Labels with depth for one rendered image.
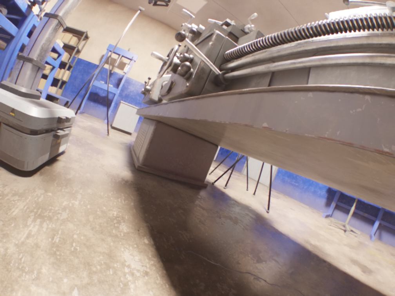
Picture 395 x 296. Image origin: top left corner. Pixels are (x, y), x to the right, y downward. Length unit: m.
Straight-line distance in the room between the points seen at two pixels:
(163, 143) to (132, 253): 0.94
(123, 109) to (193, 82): 2.79
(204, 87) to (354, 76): 0.47
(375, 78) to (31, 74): 1.19
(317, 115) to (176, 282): 0.46
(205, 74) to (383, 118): 0.55
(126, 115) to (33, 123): 2.77
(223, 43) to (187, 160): 0.98
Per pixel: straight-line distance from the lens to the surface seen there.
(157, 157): 1.28
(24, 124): 0.68
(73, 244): 0.48
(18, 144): 0.70
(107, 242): 0.51
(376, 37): 0.39
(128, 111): 3.32
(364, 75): 0.43
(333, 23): 0.45
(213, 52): 0.66
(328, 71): 0.46
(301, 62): 0.40
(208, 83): 0.61
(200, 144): 1.39
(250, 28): 0.93
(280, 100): 0.24
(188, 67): 0.50
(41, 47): 0.97
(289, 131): 0.21
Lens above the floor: 0.35
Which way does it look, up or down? 2 degrees down
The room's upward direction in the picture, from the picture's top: 22 degrees clockwise
